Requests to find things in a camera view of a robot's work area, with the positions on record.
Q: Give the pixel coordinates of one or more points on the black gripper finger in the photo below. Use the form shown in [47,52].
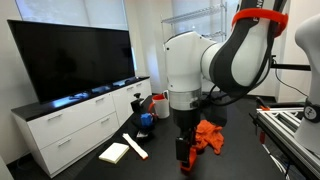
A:
[193,140]
[182,150]

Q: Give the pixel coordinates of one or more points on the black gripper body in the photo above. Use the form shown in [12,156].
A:
[186,120]

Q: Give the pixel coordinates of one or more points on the orange printed plastic block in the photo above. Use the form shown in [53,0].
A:
[188,166]

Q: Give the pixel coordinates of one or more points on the black foam block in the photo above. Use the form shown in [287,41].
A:
[148,129]

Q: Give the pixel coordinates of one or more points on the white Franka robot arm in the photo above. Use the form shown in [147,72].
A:
[183,60]

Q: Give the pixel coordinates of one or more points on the orange cloth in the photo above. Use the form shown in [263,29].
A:
[210,135]

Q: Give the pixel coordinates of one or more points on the white mug orange interior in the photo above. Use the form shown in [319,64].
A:
[162,108]

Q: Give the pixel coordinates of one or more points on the white strip with orange tip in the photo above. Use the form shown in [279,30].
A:
[133,145]

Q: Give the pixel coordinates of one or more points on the pale yellow sticky note pad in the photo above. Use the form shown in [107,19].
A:
[114,152]

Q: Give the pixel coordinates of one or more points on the orange black bar clamp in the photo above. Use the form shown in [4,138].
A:
[265,108]

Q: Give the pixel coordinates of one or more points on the white drawer cabinet black top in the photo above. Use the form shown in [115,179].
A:
[76,126]

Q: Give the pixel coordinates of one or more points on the black flat screen television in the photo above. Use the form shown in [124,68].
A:
[66,56]

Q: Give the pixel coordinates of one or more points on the window with white blind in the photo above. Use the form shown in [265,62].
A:
[66,11]

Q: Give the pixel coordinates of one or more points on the black table clamp mount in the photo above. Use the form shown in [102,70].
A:
[136,105]

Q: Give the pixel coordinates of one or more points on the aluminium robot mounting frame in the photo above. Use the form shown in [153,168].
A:
[283,123]

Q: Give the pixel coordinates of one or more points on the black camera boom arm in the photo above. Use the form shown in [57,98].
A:
[293,66]

